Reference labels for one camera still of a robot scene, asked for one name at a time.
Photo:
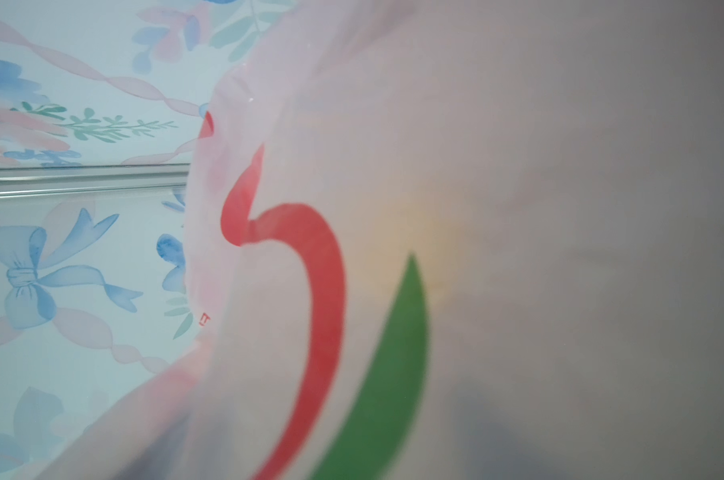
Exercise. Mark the pink plastic bag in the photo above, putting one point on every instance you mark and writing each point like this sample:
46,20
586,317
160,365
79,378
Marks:
449,240

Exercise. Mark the left corner aluminium post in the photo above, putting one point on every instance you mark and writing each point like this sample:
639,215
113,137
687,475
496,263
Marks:
38,182

